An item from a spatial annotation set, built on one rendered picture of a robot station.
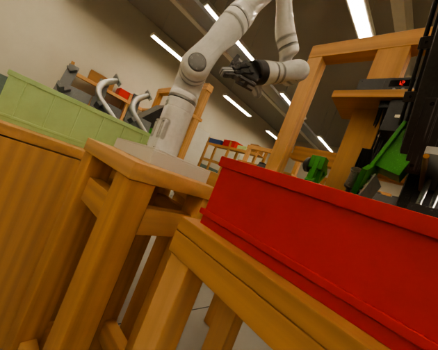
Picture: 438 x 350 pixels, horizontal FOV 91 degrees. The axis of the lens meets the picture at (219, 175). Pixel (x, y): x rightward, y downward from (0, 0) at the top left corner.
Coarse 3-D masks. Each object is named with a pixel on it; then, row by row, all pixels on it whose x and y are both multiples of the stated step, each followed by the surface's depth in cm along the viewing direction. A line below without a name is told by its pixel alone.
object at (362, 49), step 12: (372, 36) 119; (384, 36) 114; (396, 36) 111; (408, 36) 107; (420, 36) 104; (312, 48) 142; (324, 48) 136; (336, 48) 131; (348, 48) 126; (360, 48) 121; (372, 48) 117; (384, 48) 113; (324, 60) 139; (336, 60) 134; (348, 60) 131; (360, 60) 127
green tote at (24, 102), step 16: (16, 80) 73; (32, 80) 75; (0, 96) 72; (16, 96) 74; (32, 96) 76; (48, 96) 79; (64, 96) 81; (0, 112) 72; (16, 112) 75; (32, 112) 77; (48, 112) 79; (64, 112) 82; (80, 112) 85; (96, 112) 88; (32, 128) 78; (48, 128) 80; (64, 128) 83; (80, 128) 86; (96, 128) 89; (112, 128) 92; (128, 128) 96; (80, 144) 87; (112, 144) 94
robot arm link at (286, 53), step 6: (294, 42) 73; (282, 48) 75; (288, 48) 74; (294, 48) 73; (282, 54) 76; (288, 54) 75; (294, 54) 76; (282, 60) 77; (288, 60) 78; (288, 84) 79
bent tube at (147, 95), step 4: (148, 92) 124; (136, 96) 119; (140, 96) 120; (144, 96) 121; (148, 96) 123; (132, 100) 117; (136, 100) 118; (140, 100) 121; (132, 104) 117; (132, 108) 117; (132, 112) 117; (132, 116) 117; (136, 116) 118; (136, 120) 118; (140, 124) 119; (140, 128) 120; (144, 128) 121
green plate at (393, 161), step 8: (400, 128) 67; (392, 136) 68; (400, 136) 68; (384, 144) 69; (392, 144) 69; (400, 144) 67; (384, 152) 69; (392, 152) 68; (376, 160) 69; (384, 160) 69; (392, 160) 68; (400, 160) 66; (376, 168) 72; (384, 168) 68; (392, 168) 67; (400, 168) 66; (368, 176) 73; (392, 176) 70; (400, 176) 68
